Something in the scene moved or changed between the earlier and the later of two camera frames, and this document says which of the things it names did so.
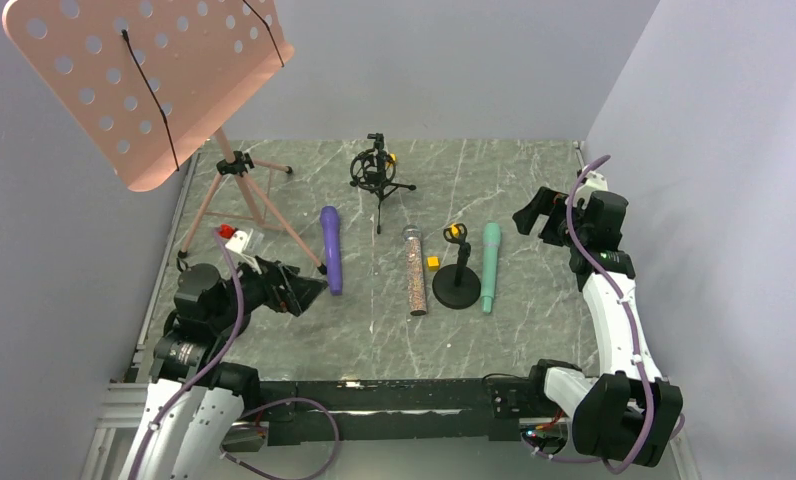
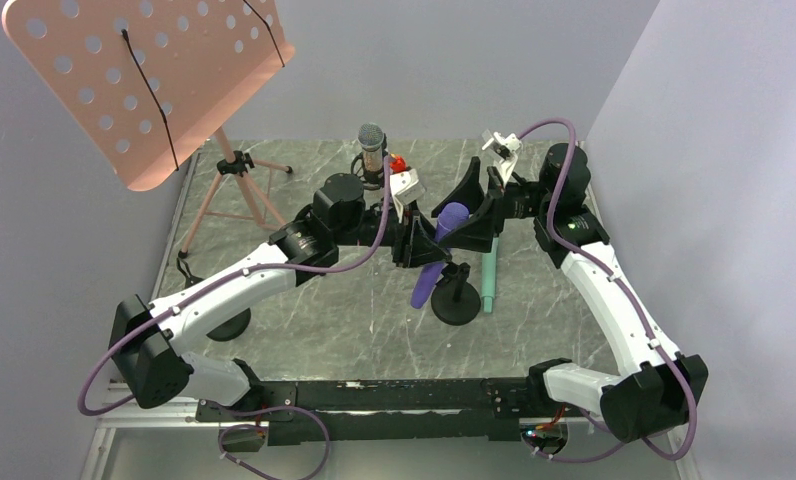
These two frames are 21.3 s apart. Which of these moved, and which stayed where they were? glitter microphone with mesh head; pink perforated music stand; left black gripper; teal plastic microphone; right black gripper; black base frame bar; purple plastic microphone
Moved: left black gripper; right black gripper; purple plastic microphone; glitter microphone with mesh head
Stayed: pink perforated music stand; teal plastic microphone; black base frame bar
